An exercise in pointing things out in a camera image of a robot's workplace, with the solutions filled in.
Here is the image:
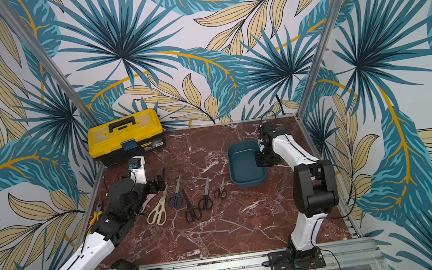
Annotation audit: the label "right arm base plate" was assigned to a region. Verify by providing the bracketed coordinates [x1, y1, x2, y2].
[264, 247, 326, 270]

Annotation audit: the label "large black handled scissors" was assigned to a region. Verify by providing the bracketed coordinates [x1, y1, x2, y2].
[181, 189, 202, 223]

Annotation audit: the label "medium black handled scissors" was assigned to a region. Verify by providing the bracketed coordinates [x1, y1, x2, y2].
[198, 178, 213, 211]

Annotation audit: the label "left aluminium frame post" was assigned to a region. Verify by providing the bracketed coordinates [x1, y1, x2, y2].
[0, 0, 100, 127]

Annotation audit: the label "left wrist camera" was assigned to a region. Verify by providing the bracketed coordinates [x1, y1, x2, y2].
[128, 156, 147, 185]

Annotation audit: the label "blue handled scissors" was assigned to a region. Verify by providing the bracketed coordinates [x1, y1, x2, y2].
[167, 177, 183, 209]

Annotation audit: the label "cream handled kitchen scissors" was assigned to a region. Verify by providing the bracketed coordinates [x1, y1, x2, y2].
[147, 184, 169, 226]

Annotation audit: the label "aluminium frame post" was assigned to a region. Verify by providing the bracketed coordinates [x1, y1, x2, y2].
[296, 0, 344, 122]
[0, 0, 100, 127]

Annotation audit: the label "yellow black toolbox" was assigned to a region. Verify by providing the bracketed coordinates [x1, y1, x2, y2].
[88, 108, 165, 167]

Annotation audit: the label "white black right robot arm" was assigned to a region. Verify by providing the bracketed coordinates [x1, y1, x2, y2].
[255, 122, 339, 269]

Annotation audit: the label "right aluminium frame post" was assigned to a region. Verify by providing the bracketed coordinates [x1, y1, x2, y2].
[296, 0, 344, 122]

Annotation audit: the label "small black scissors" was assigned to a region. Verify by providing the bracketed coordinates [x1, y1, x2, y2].
[214, 178, 227, 200]

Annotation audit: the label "teal plastic storage box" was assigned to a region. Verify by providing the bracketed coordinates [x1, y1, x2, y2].
[227, 140, 268, 189]

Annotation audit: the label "yellow handled pliers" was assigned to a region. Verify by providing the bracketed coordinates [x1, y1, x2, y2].
[88, 201, 103, 234]

